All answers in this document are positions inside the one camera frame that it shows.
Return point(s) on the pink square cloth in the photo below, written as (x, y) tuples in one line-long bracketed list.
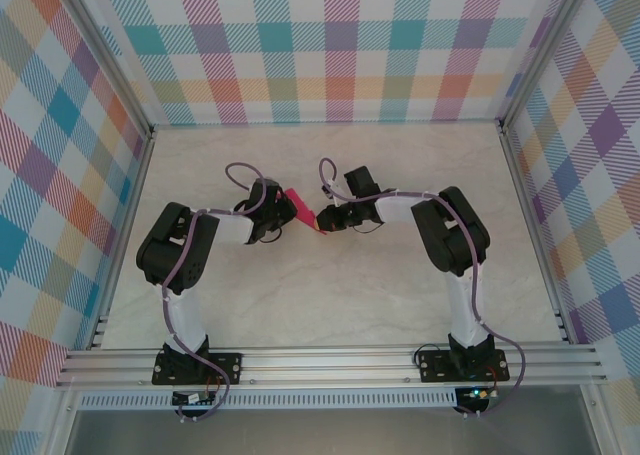
[(302, 207)]

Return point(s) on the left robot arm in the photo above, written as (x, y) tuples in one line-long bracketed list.
[(175, 250)]

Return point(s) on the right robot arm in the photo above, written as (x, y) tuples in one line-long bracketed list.
[(450, 235)]

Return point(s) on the black controller board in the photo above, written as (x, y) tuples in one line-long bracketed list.
[(192, 398)]

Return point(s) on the grey metal panel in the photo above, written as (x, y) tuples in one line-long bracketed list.
[(325, 432)]

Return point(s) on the controller board with green light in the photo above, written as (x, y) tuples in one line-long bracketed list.
[(475, 394)]

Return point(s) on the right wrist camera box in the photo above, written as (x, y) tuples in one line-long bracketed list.
[(336, 191)]

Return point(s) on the aluminium side rail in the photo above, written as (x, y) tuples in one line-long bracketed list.
[(526, 200), (129, 210)]

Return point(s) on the aluminium mounting rail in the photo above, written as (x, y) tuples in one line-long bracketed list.
[(325, 365)]

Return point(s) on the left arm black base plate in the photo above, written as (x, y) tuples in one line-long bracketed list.
[(230, 367)]

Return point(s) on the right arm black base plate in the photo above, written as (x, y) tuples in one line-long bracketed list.
[(435, 367)]

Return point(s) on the aluminium frame post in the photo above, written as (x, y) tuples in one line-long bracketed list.
[(544, 50), (111, 57)]

